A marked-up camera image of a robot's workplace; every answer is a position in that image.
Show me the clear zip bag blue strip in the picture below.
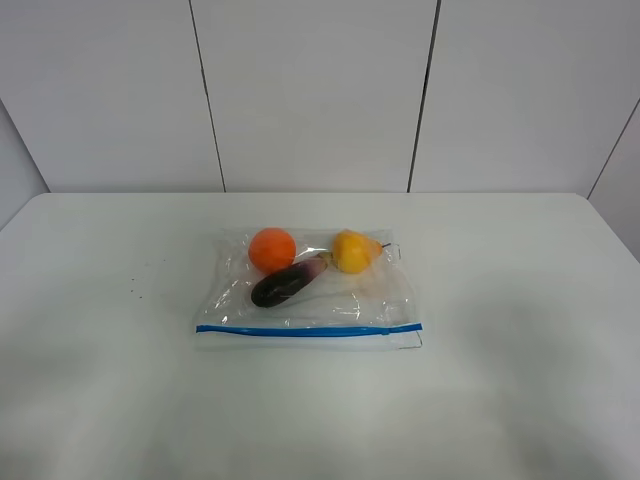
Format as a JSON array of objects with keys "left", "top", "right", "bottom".
[{"left": 194, "top": 227, "right": 423, "bottom": 350}]

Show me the yellow pear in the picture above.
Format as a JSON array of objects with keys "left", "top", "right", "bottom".
[{"left": 331, "top": 229, "right": 391, "bottom": 274}]

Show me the orange fruit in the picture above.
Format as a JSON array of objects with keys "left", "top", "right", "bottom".
[{"left": 248, "top": 228, "right": 297, "bottom": 275}]

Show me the purple eggplant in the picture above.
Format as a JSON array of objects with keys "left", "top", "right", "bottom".
[{"left": 250, "top": 252, "right": 330, "bottom": 308}]

